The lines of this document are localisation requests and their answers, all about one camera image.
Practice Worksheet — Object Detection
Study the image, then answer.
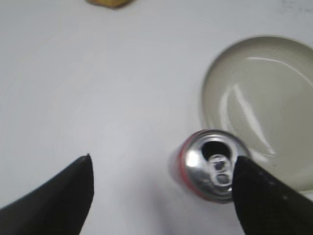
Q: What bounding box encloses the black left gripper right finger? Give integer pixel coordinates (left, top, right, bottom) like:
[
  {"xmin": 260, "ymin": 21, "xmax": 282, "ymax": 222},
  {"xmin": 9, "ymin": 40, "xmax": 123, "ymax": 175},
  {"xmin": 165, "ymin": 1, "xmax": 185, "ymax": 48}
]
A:
[{"xmin": 232, "ymin": 156, "xmax": 313, "ymax": 235}]

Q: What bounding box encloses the red cola can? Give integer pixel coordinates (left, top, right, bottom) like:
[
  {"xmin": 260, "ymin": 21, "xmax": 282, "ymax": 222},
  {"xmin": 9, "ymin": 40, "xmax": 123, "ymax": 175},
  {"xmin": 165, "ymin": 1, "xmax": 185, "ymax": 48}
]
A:
[{"xmin": 169, "ymin": 129, "xmax": 251, "ymax": 204}]

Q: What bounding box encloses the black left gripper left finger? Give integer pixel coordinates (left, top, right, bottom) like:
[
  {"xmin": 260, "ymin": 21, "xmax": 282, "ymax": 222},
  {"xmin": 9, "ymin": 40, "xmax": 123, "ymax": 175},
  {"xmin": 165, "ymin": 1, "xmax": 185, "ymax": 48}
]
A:
[{"xmin": 0, "ymin": 155, "xmax": 94, "ymax": 235}]

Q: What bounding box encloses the yellow brown object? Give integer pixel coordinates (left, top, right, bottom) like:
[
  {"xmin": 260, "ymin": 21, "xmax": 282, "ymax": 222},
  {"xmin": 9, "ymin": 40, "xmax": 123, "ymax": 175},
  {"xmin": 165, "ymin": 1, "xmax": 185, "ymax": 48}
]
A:
[{"xmin": 86, "ymin": 0, "xmax": 132, "ymax": 8}]

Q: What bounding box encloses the white round plate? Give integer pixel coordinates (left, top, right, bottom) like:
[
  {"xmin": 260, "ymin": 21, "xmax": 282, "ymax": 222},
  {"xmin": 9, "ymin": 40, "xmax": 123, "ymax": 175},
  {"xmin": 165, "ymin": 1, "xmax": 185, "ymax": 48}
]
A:
[{"xmin": 201, "ymin": 36, "xmax": 313, "ymax": 192}]

